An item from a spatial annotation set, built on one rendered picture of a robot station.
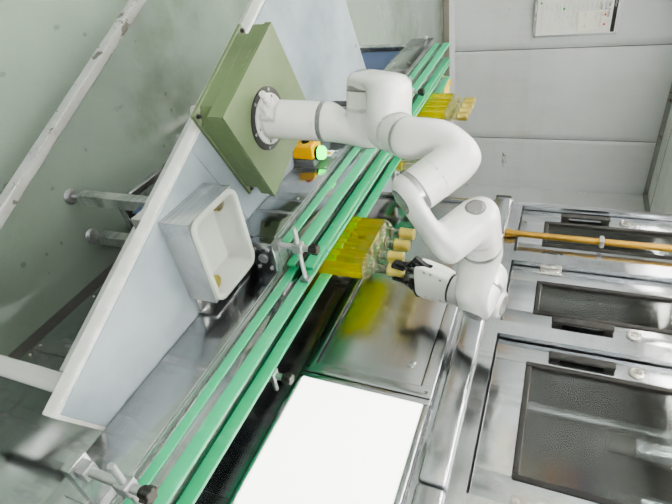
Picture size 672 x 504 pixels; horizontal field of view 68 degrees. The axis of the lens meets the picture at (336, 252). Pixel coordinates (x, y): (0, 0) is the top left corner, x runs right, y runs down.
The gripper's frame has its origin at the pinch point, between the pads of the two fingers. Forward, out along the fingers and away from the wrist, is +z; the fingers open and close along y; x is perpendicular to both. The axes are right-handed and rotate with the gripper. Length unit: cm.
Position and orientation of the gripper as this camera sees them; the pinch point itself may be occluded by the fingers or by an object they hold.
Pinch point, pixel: (400, 271)
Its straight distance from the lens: 135.8
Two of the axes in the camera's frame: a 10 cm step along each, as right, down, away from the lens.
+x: -5.9, 5.4, -6.0
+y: -1.4, -8.0, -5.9
